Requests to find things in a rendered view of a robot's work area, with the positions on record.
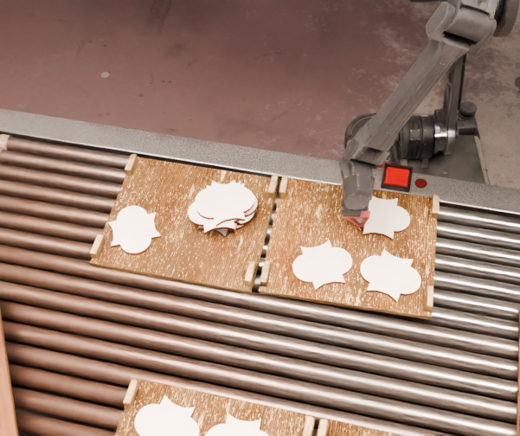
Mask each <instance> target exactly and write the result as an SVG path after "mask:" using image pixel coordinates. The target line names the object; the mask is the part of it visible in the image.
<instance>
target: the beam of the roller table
mask: <svg viewBox="0 0 520 436"><path fill-rule="evenodd" d="M1 134H5V135H10V136H12V137H13V138H24V139H29V140H35V141H40V142H45V143H51V144H61V145H66V146H72V147H78V148H83V149H89V150H94V151H104V152H110V153H115V154H120V155H126V156H130V155H131V154H137V156H138V157H143V158H149V159H155V160H160V161H166V162H172V163H178V164H188V165H194V166H200V167H205V168H211V169H217V170H227V171H233V172H239V173H245V174H250V175H256V176H267V177H272V176H278V179H279V180H282V176H288V178H291V179H298V180H306V181H312V182H319V183H331V184H338V185H342V182H343V179H342V176H341V172H340V169H339V162H340V161H335V160H329V159H323V158H317V157H308V156H301V155H296V154H290V153H284V152H278V151H269V150H262V149H257V148H251V147H246V146H239V145H234V144H224V143H218V142H212V141H207V140H201V139H195V138H185V137H179V136H173V135H168V134H162V133H156V132H150V131H140V130H134V129H129V128H123V127H117V126H111V125H101V124H95V123H90V122H84V121H79V120H72V119H62V118H57V117H50V116H45V115H40V114H34V113H28V112H18V111H11V110H6V109H1V108H0V135H1ZM383 169H384V168H379V167H378V168H377V169H376V170H375V169H372V172H373V177H374V178H375V186H374V189H378V190H385V191H391V192H398V193H405V194H411V195H418V196H431V197H433V195H437V196H439V206H442V207H448V208H457V209H463V210H469V211H474V212H479V213H485V214H491V215H501V216H506V217H511V218H517V219H520V189H513V188H507V187H502V186H496V185H490V184H485V183H475V182H468V181H463V180H457V179H452V178H445V177H440V176H429V175H424V174H418V173H412V179H411V186H410V190H409V193H408V192H402V191H397V190H392V189H381V184H382V174H383ZM419 178H421V179H424V180H425V181H426V182H427V186H426V187H425V188H418V187H417V186H416V185H415V181H416V180H417V179H419Z"/></svg>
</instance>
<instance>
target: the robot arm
mask: <svg viewBox="0 0 520 436"><path fill-rule="evenodd" d="M497 4H498V0H447V3H446V2H444V3H442V4H441V5H440V6H439V8H438V9H437V10H436V11H435V12H434V14H433V16H432V17H431V18H430V20H429V21H428V23H427V25H426V31H427V36H428V37H429V38H431V41H430V42H429V43H428V45H427V47H426V48H425V50H424V51H423V52H422V54H421V55H420V57H419V58H418V60H417V61H416V62H415V64H414V65H413V66H412V67H411V68H410V70H409V71H408V73H407V74H406V75H405V77H404V78H403V80H402V81H401V83H400V84H399V85H398V87H397V88H396V89H395V90H394V91H393V93H392V94H391V95H390V97H389V98H388V100H387V101H386V103H385V104H384V105H383V107H382V108H381V109H380V111H379V112H378V113H377V114H376V115H375V116H374V117H373V118H372V119H370V120H369V121H368V122H367V123H366V124H365V126H364V127H361V128H360V129H359V130H358V132H357V133H356V135H355V136H354V137H353V138H352V139H351V141H350V143H349V144H348V145H347V147H346V148H345V150H344V157H343V158H342V159H341V160H340V162H339V169H340V172H341V176H342V179H343V182H342V186H343V200H342V217H343V218H344V219H346V220H348V221H351V222H353V223H354V224H355V225H356V226H358V227H360V228H363V226H364V225H365V223H366V221H367V220H368V219H369V217H370V211H369V201H371V200H372V195H373V189H374V186H375V178H374V177H373V172H372V169H375V170H376V169H377V168H378V166H379V165H382V164H383V163H384V162H385V161H386V159H387V158H388V154H389V153H390V152H389V148H390V147H391V146H392V145H393V143H394V141H395V138H396V136H397V134H398V132H399V131H400V129H401V128H402V127H403V126H404V125H405V124H406V122H407V121H408V120H409V118H410V117H411V116H412V115H413V113H414V112H415V111H416V109H417V108H418V107H419V106H420V104H421V103H422V102H423V100H424V99H425V98H426V97H427V96H428V94H429V93H430V92H431V91H432V90H433V88H434V87H435V86H436V84H437V83H438V82H439V81H440V79H441V78H442V77H443V75H444V74H445V73H446V71H447V70H448V69H449V68H450V67H451V66H452V64H453V63H454V62H455V61H456V60H458V59H459V58H460V57H461V56H463V55H465V54H466V52H467V51H470V52H473V53H475V54H477V53H478V52H479V51H480V50H481V49H482V47H483V46H484V45H485V44H486V43H487V42H488V41H489V40H490V38H491V37H492V36H493V34H494V32H495V30H496V27H497V22H496V20H495V19H494V15H495V11H496V8H497ZM355 218H361V219H362V221H361V223H359V222H358V221H357V220H356V219H355Z"/></svg>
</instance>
